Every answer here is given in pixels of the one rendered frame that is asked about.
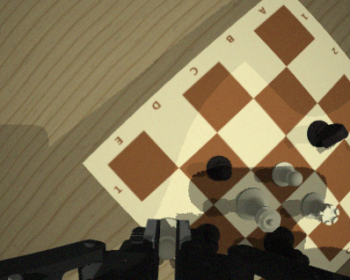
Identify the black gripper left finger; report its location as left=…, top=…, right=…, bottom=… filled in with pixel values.
left=0, top=219, right=160, bottom=280

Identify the cream and brown chessboard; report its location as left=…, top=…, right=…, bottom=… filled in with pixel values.
left=83, top=0, right=350, bottom=272

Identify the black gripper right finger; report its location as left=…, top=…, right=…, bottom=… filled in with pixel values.
left=175, top=220, right=350, bottom=280

